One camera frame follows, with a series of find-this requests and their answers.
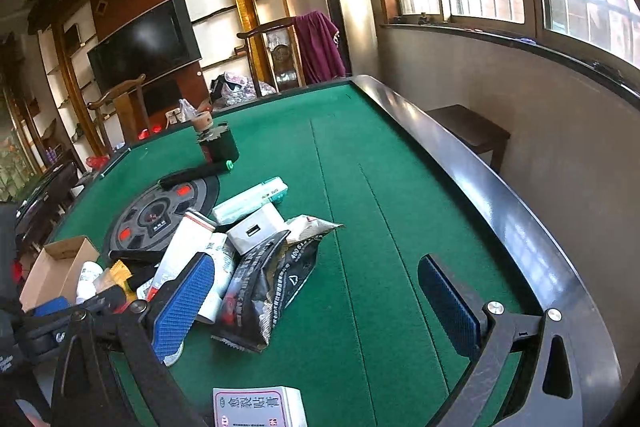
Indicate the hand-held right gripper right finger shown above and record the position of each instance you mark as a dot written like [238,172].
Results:
[447,307]

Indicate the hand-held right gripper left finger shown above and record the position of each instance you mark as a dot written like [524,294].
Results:
[182,307]

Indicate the white medicine bottle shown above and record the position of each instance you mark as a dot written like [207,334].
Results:
[224,279]

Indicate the red and white carton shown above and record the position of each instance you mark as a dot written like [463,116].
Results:
[182,239]

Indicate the cardboard box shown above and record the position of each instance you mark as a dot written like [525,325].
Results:
[50,267]

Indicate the black marker pen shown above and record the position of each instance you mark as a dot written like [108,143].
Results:
[195,174]

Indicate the blue box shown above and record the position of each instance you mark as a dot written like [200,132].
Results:
[50,305]

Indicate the yellow packet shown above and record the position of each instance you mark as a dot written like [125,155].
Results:
[119,274]

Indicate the silver and black foil bag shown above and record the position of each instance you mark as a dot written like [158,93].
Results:
[270,277]

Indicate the white plastic bottle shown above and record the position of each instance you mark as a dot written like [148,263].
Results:
[89,279]

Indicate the round dice control panel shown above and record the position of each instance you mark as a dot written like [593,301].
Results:
[160,212]

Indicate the white charger block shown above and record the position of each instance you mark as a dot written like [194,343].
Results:
[257,229]

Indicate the green and white long box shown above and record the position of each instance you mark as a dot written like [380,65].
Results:
[250,199]

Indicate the white box purple print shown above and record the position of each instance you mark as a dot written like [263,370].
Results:
[257,409]

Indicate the red bag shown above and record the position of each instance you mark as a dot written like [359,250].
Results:
[97,162]

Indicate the black bottle cork stopper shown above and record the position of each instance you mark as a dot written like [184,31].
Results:
[220,142]

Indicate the dark wooden stool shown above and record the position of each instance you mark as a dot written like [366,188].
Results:
[470,127]

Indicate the clear plastic bag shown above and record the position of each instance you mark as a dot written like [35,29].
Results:
[187,109]

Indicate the floral bag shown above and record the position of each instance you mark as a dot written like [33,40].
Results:
[240,84]

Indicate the flat screen television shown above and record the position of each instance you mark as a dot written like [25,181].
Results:
[145,42]

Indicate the maroon cloth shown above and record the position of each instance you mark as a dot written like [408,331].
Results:
[317,49]

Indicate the wooden chair with cloth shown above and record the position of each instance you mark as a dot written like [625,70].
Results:
[265,27]

